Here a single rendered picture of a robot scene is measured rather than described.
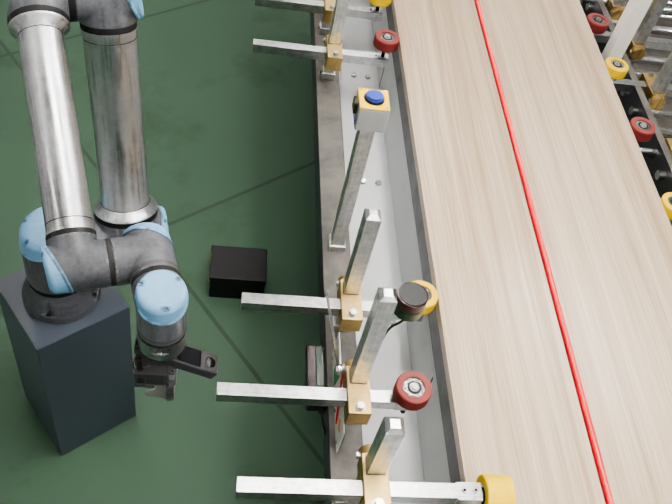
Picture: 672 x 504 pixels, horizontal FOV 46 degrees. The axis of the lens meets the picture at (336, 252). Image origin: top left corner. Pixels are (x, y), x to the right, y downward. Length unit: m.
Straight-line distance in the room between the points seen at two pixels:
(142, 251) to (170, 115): 2.08
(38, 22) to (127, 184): 0.43
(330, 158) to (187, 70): 1.50
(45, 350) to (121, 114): 0.64
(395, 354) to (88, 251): 0.93
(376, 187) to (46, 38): 1.18
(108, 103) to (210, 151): 1.62
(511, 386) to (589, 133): 0.97
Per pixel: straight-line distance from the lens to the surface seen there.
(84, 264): 1.48
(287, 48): 2.56
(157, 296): 1.41
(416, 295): 1.49
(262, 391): 1.69
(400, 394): 1.69
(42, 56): 1.63
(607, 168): 2.39
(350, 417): 1.70
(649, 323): 2.06
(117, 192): 1.89
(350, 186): 1.97
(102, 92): 1.78
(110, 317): 2.11
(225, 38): 3.98
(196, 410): 2.64
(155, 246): 1.49
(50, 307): 2.08
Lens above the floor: 2.33
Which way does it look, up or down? 49 degrees down
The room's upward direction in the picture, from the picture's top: 15 degrees clockwise
